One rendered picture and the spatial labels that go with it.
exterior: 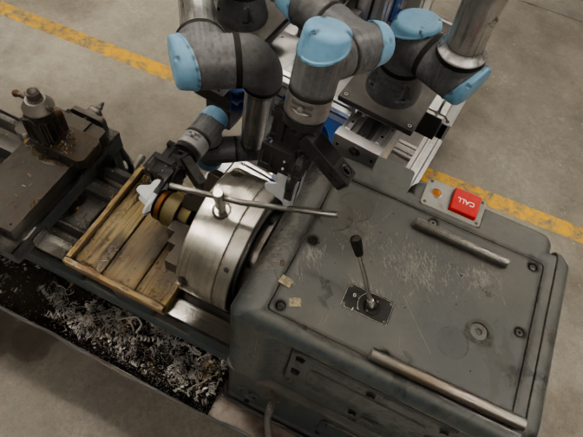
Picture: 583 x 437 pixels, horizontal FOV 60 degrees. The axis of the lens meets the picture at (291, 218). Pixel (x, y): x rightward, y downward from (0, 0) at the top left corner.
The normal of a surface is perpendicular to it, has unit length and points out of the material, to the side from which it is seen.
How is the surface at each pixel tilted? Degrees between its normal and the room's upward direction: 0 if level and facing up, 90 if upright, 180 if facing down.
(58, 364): 0
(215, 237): 31
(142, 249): 0
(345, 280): 0
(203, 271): 61
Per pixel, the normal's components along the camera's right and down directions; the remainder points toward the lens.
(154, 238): 0.11, -0.51
